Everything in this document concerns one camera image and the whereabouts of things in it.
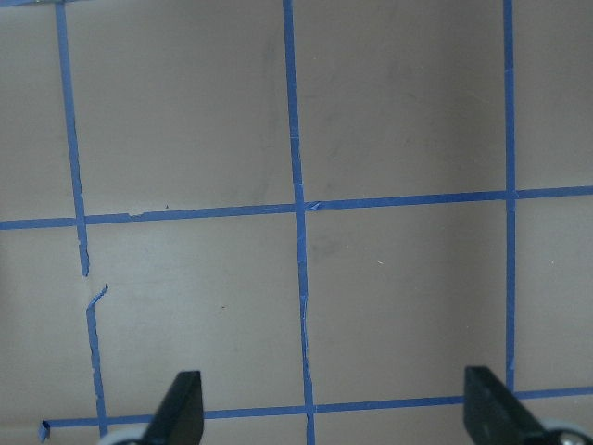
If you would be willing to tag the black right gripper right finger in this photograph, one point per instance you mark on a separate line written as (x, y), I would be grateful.
(492, 415)

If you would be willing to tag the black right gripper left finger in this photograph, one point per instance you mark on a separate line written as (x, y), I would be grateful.
(180, 416)

